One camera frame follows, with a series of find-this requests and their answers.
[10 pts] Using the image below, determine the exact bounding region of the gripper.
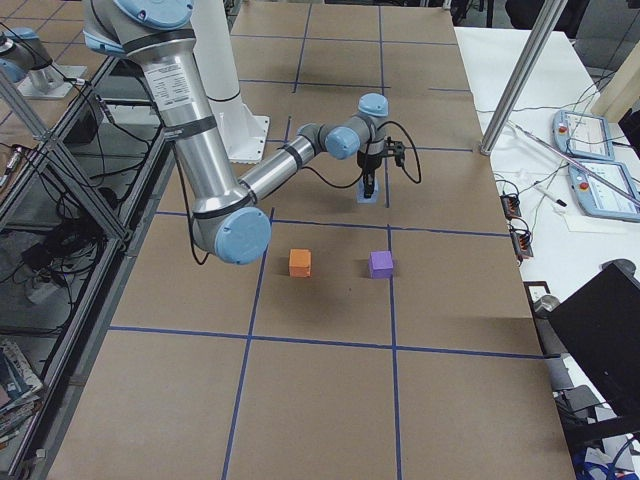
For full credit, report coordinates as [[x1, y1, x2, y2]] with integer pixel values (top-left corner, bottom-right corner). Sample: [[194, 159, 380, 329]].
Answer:
[[357, 150, 382, 197]]

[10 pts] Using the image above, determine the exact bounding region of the blue foam block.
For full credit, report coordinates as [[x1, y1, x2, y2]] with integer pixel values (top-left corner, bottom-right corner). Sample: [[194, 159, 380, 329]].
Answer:
[[356, 180, 379, 204]]

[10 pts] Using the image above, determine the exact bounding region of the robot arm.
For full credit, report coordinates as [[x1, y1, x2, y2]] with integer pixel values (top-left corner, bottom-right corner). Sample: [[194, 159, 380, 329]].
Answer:
[[83, 1, 389, 265]]

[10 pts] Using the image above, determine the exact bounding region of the purple foam block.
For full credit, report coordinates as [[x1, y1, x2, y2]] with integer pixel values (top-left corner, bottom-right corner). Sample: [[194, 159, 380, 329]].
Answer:
[[368, 250, 394, 279]]

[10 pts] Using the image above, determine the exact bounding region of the orange foam block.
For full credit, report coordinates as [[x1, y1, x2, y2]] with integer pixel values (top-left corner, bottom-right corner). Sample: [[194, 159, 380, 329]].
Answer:
[[288, 248, 312, 278]]

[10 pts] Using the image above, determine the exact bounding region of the brown paper table cover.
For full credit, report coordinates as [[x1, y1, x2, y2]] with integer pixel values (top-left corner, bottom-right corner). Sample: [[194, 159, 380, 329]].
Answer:
[[49, 2, 573, 479]]

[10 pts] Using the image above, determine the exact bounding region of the upper teach pendant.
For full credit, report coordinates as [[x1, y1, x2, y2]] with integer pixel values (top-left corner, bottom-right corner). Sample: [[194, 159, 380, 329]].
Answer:
[[552, 110, 615, 161]]

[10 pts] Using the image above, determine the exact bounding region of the teach pendant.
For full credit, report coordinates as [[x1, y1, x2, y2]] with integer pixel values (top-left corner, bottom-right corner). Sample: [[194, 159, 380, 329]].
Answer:
[[568, 159, 639, 223], [552, 110, 615, 161]]

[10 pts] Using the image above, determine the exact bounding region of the lower teach pendant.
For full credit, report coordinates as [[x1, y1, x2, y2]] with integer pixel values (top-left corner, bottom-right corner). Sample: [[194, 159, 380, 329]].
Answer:
[[568, 159, 639, 223]]

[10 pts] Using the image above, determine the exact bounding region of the black monitor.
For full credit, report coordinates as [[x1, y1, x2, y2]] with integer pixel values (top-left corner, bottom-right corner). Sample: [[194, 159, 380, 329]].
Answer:
[[549, 264, 639, 415]]

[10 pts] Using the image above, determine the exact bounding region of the stack of books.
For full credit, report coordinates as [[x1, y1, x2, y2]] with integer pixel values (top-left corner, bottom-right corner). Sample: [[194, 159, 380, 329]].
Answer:
[[1, 337, 43, 449]]

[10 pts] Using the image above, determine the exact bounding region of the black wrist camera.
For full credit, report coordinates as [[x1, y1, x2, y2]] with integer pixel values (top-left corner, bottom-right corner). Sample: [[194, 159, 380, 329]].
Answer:
[[385, 139, 405, 167]]

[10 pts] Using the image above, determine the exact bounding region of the white camera mast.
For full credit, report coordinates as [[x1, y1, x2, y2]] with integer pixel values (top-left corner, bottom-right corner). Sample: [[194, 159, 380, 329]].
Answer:
[[191, 0, 270, 164]]

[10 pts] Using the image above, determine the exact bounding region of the aluminium frame post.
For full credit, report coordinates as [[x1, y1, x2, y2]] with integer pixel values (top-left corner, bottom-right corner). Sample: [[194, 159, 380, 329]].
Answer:
[[479, 0, 567, 156]]

